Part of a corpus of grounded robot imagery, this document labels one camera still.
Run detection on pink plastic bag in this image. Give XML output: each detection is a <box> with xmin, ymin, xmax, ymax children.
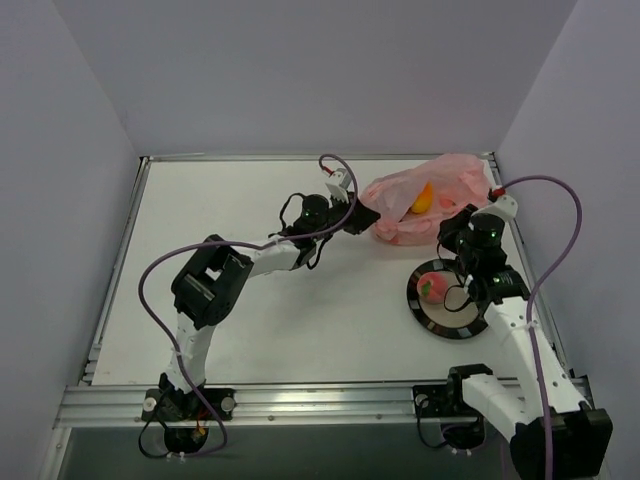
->
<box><xmin>359</xmin><ymin>154</ymin><xmax>491</xmax><ymax>246</ymax></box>

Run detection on pink fake peach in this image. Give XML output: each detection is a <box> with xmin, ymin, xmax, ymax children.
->
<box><xmin>416</xmin><ymin>272</ymin><xmax>449</xmax><ymax>304</ymax></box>

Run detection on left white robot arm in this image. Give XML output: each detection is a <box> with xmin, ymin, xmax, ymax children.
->
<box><xmin>159</xmin><ymin>192</ymin><xmax>380</xmax><ymax>419</ymax></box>

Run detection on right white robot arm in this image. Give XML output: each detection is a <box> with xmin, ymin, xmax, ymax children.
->
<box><xmin>438</xmin><ymin>205</ymin><xmax>613</xmax><ymax>479</ymax></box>

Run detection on red fake fruit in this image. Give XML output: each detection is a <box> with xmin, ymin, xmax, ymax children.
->
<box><xmin>439</xmin><ymin>196</ymin><xmax>457</xmax><ymax>210</ymax></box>

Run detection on orange fake fruit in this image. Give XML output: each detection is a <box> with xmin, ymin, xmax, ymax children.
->
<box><xmin>410</xmin><ymin>182</ymin><xmax>434</xmax><ymax>215</ymax></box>

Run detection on black rimmed ceramic plate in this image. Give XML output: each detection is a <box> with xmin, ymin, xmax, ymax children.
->
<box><xmin>406</xmin><ymin>259</ymin><xmax>487</xmax><ymax>340</ymax></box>

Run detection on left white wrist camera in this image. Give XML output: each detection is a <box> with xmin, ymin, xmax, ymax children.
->
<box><xmin>325</xmin><ymin>168</ymin><xmax>352</xmax><ymax>204</ymax></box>

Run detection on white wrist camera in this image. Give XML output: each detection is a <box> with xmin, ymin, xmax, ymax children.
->
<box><xmin>325</xmin><ymin>168</ymin><xmax>352</xmax><ymax>204</ymax></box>
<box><xmin>488</xmin><ymin>187</ymin><xmax>518</xmax><ymax>223</ymax></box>

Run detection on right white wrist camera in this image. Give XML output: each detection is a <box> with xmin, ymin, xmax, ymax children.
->
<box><xmin>488</xmin><ymin>187</ymin><xmax>518</xmax><ymax>223</ymax></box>

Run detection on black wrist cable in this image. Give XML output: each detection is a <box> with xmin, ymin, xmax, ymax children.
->
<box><xmin>442</xmin><ymin>272</ymin><xmax>479</xmax><ymax>314</ymax></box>

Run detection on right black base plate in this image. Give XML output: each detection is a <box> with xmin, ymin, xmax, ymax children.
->
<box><xmin>412</xmin><ymin>383</ymin><xmax>479</xmax><ymax>419</ymax></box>

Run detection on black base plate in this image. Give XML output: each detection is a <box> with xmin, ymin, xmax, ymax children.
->
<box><xmin>140</xmin><ymin>387</ymin><xmax>236</xmax><ymax>422</ymax></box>
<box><xmin>412</xmin><ymin>383</ymin><xmax>479</xmax><ymax>419</ymax></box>

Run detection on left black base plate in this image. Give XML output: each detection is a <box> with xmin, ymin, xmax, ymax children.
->
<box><xmin>140</xmin><ymin>387</ymin><xmax>236</xmax><ymax>422</ymax></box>

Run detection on aluminium front rail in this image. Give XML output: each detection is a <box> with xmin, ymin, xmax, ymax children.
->
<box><xmin>54</xmin><ymin>380</ymin><xmax>444</xmax><ymax>428</ymax></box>

